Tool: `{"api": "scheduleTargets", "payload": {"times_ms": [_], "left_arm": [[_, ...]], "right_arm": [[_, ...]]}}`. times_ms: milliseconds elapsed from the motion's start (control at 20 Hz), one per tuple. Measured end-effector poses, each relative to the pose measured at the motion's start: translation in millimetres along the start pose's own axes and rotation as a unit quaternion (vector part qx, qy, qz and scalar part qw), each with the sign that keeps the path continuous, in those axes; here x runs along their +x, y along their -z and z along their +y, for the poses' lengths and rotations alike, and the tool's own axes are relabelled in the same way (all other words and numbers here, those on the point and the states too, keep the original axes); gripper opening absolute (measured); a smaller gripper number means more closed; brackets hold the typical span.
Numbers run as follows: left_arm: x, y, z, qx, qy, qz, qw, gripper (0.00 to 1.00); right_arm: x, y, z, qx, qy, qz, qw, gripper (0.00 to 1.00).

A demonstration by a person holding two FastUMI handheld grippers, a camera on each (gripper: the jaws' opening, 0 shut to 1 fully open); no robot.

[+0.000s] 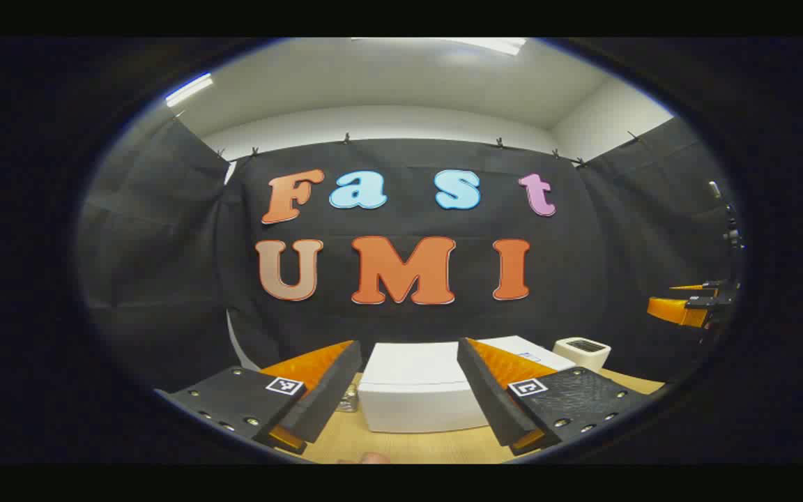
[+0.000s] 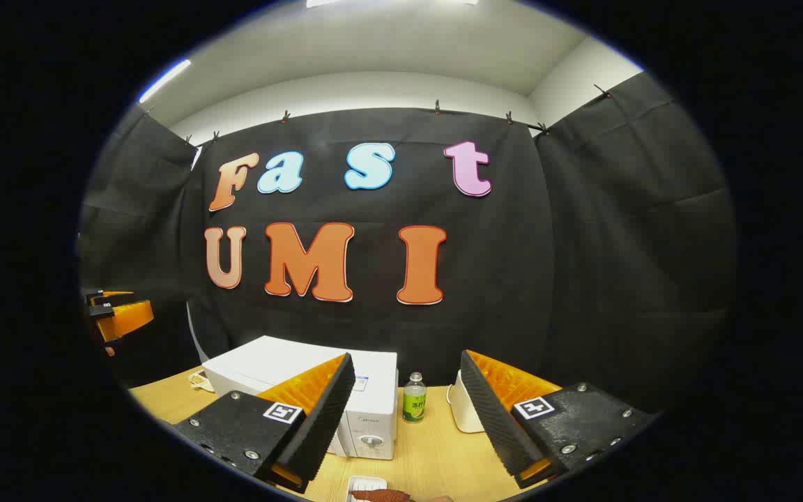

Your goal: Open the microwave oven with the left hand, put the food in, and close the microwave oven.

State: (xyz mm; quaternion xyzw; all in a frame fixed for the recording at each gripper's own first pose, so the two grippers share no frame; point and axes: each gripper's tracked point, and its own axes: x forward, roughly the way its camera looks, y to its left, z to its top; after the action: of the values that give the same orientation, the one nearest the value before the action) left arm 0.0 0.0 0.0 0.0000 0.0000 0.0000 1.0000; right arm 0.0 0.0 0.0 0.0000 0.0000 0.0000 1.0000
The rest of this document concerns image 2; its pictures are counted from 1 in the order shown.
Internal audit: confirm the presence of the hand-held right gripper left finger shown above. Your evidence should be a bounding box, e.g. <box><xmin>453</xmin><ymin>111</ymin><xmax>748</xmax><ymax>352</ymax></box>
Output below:
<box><xmin>173</xmin><ymin>352</ymin><xmax>357</xmax><ymax>494</ymax></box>

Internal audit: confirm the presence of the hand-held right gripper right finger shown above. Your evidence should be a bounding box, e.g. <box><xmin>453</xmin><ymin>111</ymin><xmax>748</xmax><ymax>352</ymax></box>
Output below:
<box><xmin>459</xmin><ymin>349</ymin><xmax>659</xmax><ymax>489</ymax></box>

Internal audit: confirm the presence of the white microwave oven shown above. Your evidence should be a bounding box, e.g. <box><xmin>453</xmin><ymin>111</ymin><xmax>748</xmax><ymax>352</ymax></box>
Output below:
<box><xmin>201</xmin><ymin>335</ymin><xmax>399</xmax><ymax>461</ymax></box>

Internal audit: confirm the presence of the brown sausage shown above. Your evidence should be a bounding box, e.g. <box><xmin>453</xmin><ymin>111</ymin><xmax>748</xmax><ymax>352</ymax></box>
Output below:
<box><xmin>349</xmin><ymin>488</ymin><xmax>416</xmax><ymax>502</ymax></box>

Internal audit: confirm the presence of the white rectangular dish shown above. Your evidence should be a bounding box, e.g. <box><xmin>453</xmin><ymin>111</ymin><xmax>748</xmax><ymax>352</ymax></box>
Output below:
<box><xmin>346</xmin><ymin>476</ymin><xmax>388</xmax><ymax>502</ymax></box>

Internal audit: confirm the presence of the green label drink bottle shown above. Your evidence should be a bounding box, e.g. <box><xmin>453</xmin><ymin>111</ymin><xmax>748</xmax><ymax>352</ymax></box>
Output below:
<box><xmin>402</xmin><ymin>372</ymin><xmax>428</xmax><ymax>424</ymax></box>

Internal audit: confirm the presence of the black backdrop cloth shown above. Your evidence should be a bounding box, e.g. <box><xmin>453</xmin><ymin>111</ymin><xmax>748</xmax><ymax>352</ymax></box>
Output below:
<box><xmin>77</xmin><ymin>70</ymin><xmax>740</xmax><ymax>419</ymax></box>

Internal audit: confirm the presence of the ceiling light strip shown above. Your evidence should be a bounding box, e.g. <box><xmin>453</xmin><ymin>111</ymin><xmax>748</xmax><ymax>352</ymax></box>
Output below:
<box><xmin>138</xmin><ymin>59</ymin><xmax>193</xmax><ymax>104</ymax></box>

